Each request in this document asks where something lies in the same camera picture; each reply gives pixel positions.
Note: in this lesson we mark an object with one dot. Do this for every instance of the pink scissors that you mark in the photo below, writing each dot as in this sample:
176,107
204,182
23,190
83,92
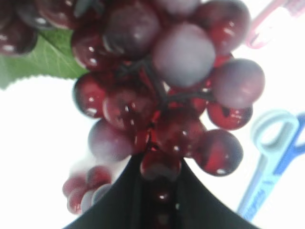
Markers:
272,21

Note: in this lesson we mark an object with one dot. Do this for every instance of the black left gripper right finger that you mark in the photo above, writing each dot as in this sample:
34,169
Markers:
197,208

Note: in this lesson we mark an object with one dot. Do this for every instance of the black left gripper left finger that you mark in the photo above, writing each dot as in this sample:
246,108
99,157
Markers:
127,204

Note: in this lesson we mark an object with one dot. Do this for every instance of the purple artificial grape bunch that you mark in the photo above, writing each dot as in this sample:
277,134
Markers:
225,22

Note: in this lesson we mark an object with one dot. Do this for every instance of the blue scissors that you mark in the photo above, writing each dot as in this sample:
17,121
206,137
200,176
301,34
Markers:
274,159

